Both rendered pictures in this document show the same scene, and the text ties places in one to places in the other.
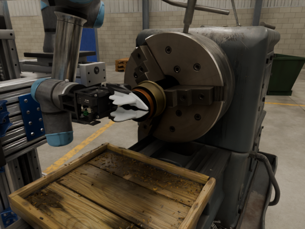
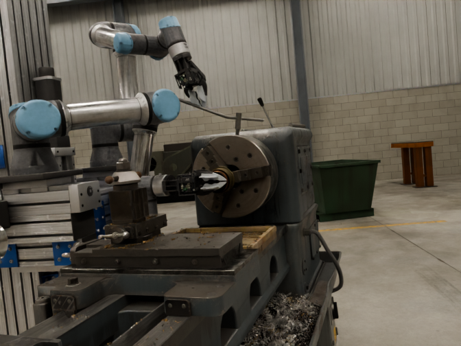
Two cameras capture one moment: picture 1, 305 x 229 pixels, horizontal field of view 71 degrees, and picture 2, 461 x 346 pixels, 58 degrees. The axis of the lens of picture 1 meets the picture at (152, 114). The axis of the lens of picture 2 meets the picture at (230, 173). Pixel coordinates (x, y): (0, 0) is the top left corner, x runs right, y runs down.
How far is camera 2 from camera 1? 0.98 m
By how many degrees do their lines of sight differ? 21
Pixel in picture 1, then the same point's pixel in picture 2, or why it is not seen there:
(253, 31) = (282, 130)
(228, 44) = (267, 141)
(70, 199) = not seen: hidden behind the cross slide
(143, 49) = (210, 148)
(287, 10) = (344, 100)
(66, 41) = (144, 150)
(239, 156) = (293, 226)
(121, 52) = not seen: hidden behind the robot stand
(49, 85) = (147, 178)
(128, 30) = not seen: hidden behind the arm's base
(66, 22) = (145, 135)
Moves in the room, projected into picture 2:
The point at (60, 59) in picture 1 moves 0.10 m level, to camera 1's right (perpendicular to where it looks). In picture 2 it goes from (140, 163) to (166, 160)
